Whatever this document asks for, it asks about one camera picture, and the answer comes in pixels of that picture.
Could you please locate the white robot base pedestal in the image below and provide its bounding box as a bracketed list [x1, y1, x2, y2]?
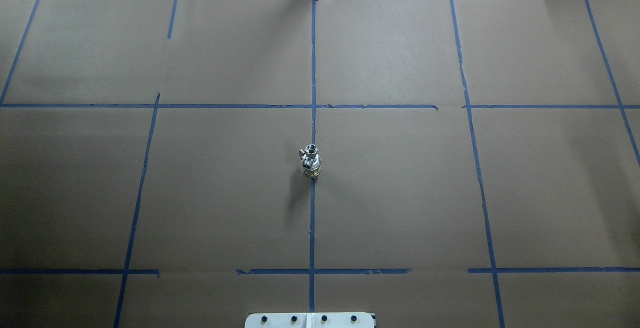
[244, 312, 377, 328]

